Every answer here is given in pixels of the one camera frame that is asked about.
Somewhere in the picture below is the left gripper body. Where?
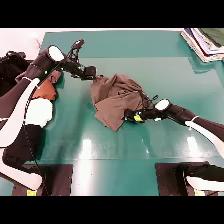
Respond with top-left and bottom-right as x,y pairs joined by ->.
80,65 -> 98,81

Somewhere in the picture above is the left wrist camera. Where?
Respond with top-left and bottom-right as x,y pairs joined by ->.
65,38 -> 86,65

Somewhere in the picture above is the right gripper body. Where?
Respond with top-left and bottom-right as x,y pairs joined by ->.
123,107 -> 148,124

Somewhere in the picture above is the orange garment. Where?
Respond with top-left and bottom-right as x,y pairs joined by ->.
31,79 -> 58,102

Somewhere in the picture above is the black garment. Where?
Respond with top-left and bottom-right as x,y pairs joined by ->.
0,50 -> 32,97
2,123 -> 45,168

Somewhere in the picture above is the brown T-shirt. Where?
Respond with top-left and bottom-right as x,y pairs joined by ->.
90,73 -> 151,132

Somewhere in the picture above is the green garment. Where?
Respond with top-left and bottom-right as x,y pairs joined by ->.
199,28 -> 224,48

